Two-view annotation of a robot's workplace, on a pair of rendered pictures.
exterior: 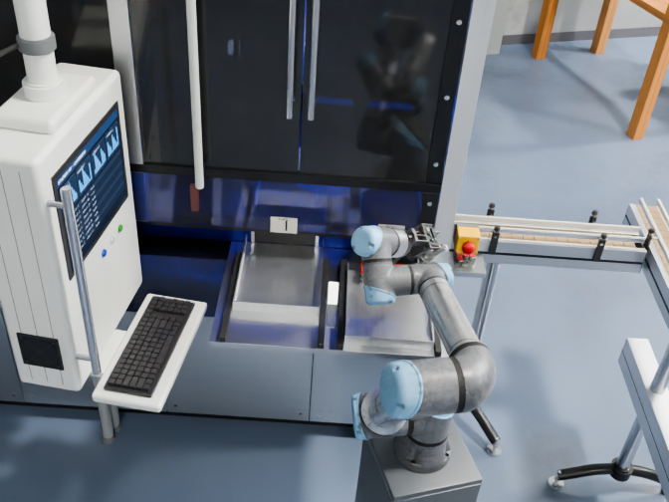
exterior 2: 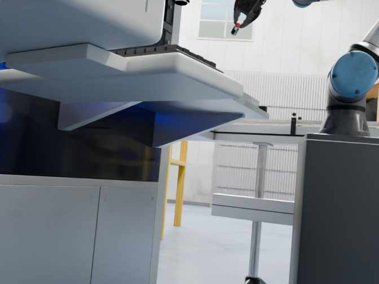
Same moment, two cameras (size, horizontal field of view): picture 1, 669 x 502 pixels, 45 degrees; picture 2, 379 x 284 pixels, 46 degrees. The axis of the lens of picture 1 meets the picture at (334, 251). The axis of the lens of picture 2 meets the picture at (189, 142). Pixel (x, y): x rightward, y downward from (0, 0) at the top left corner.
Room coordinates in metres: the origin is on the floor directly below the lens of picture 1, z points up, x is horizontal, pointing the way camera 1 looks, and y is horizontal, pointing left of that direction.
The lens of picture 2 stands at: (1.19, 1.15, 0.64)
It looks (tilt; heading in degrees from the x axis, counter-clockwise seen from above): 4 degrees up; 297
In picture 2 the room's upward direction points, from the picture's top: 5 degrees clockwise
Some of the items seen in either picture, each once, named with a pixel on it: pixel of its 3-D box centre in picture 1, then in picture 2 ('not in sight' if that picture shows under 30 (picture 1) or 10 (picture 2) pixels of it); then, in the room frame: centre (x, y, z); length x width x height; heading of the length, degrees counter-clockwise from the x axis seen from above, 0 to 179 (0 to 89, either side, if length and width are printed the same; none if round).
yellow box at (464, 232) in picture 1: (466, 238); not in sight; (2.09, -0.42, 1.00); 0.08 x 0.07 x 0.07; 1
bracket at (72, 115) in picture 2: not in sight; (114, 106); (1.88, 0.24, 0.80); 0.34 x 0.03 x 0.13; 1
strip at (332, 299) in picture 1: (333, 304); not in sight; (1.82, -0.01, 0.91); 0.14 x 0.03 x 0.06; 2
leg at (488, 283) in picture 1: (476, 332); not in sight; (2.24, -0.56, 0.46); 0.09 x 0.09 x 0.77; 1
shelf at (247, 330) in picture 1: (333, 297); (162, 97); (1.90, -0.01, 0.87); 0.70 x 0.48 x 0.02; 91
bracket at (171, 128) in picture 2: not in sight; (197, 131); (1.89, -0.26, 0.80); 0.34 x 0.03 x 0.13; 1
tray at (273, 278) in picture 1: (280, 273); not in sight; (1.96, 0.17, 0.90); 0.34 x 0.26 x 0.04; 1
